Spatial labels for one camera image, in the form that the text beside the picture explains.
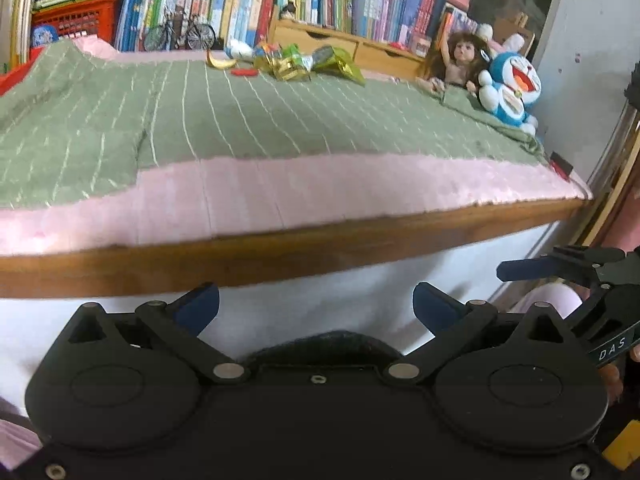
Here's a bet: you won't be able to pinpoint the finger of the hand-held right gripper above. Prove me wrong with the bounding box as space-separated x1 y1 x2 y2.
496 244 640 287
567 284 633 343

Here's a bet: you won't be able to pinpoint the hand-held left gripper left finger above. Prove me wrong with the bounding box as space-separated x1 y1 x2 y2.
62 281 252 387

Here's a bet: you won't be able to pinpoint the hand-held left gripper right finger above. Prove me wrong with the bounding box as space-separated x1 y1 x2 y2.
381 281 581 387

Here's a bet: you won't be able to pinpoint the row of slim upright books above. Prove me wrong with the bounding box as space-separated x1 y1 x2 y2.
277 0 481 53

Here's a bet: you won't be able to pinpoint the row of beige-spined books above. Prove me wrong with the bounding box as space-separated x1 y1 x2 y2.
0 0 33 73

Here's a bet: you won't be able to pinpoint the person's right hand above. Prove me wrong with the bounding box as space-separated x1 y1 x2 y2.
600 342 640 406

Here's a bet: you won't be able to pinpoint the pink pants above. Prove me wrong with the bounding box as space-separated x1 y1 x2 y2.
0 282 586 468

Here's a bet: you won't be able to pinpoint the white cloth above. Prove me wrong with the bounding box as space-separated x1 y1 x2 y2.
0 220 561 421

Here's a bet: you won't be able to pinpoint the red and black tag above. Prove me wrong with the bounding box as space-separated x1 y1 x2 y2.
547 151 573 181

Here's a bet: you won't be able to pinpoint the pink blanket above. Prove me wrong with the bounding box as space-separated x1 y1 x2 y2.
0 35 593 258

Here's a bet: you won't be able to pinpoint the blue cat plush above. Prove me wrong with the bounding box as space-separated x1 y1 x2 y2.
477 50 543 136

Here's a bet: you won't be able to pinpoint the green checked cloth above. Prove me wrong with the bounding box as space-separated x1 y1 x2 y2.
0 40 548 211

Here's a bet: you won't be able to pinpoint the brown-haired doll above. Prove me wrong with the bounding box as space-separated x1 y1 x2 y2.
417 30 493 98

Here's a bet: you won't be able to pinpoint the white rabbit plush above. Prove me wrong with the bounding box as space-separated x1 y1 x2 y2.
475 22 536 61

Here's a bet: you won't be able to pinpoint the yellow fruit peel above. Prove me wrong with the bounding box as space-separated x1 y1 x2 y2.
206 49 238 70

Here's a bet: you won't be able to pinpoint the green snack wrapper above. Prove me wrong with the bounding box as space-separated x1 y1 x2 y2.
310 46 367 86

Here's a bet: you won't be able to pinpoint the white framed window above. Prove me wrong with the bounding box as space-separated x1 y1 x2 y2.
470 0 571 56

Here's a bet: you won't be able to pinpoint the model bicycle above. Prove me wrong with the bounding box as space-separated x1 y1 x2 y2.
144 7 217 52

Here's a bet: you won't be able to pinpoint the wooden drawer organizer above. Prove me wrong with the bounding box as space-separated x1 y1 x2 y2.
267 6 426 81

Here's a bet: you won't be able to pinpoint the red plastic crate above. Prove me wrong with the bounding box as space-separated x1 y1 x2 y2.
30 0 123 43

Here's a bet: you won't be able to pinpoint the wooden bed frame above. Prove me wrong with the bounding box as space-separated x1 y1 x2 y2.
0 197 596 300

